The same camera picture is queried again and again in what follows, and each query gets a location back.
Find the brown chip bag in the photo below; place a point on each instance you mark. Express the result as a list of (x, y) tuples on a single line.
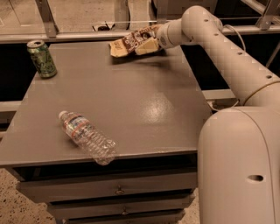
[(128, 44)]

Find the metal window railing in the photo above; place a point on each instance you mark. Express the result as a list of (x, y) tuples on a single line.
[(22, 20)]

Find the green soda can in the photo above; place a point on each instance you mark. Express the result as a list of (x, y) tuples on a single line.
[(41, 58)]

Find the grey drawer cabinet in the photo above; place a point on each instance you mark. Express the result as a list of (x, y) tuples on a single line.
[(150, 106)]

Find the clear plastic water bottle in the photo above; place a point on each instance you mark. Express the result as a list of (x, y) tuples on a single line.
[(100, 148)]

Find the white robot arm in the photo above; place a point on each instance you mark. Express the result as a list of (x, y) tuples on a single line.
[(239, 147)]

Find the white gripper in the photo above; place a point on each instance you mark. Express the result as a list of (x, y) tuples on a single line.
[(162, 38)]

